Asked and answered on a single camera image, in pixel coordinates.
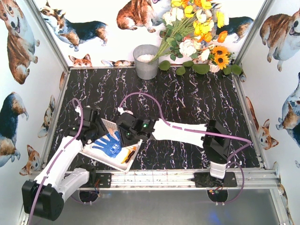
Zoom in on cream glove red cuff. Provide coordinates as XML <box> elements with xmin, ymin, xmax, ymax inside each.
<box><xmin>107</xmin><ymin>128</ymin><xmax>120</xmax><ymax>142</ymax></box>

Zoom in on purple cable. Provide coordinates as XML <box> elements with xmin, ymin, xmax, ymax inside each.
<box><xmin>28</xmin><ymin>97</ymin><xmax>84</xmax><ymax>225</ymax></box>
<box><xmin>118</xmin><ymin>92</ymin><xmax>254</xmax><ymax>204</ymax></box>

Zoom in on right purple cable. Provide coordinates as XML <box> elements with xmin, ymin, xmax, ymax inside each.
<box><xmin>118</xmin><ymin>92</ymin><xmax>254</xmax><ymax>204</ymax></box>

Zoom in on white perforated storage basket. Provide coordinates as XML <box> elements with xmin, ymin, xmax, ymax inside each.
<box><xmin>80</xmin><ymin>119</ymin><xmax>142</xmax><ymax>173</ymax></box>

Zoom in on artificial flower bouquet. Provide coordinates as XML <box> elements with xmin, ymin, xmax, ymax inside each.
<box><xmin>151</xmin><ymin>0</ymin><xmax>250</xmax><ymax>75</ymax></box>

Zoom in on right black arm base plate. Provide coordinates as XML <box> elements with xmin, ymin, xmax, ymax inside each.
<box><xmin>188</xmin><ymin>172</ymin><xmax>237</xmax><ymax>188</ymax></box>

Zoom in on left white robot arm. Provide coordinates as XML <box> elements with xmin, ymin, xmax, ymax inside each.
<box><xmin>22</xmin><ymin>107</ymin><xmax>108</xmax><ymax>221</ymax></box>

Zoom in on aluminium front frame rail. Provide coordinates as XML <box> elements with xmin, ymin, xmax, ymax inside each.
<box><xmin>27</xmin><ymin>169</ymin><xmax>281</xmax><ymax>190</ymax></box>

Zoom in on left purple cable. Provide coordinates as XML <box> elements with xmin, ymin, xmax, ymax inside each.
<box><xmin>28</xmin><ymin>97</ymin><xmax>84</xmax><ymax>225</ymax></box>

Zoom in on grey metal bucket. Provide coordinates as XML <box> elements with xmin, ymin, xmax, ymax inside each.
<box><xmin>133</xmin><ymin>45</ymin><xmax>159</xmax><ymax>80</ymax></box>

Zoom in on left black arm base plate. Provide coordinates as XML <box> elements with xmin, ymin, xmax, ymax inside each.
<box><xmin>92</xmin><ymin>172</ymin><xmax>112</xmax><ymax>188</ymax></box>

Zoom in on blue dotted glove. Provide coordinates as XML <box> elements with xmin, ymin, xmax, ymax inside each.
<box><xmin>91</xmin><ymin>135</ymin><xmax>136</xmax><ymax>164</ymax></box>

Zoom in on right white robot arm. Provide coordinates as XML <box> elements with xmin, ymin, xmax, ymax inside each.
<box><xmin>116</xmin><ymin>112</ymin><xmax>231</xmax><ymax>179</ymax></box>

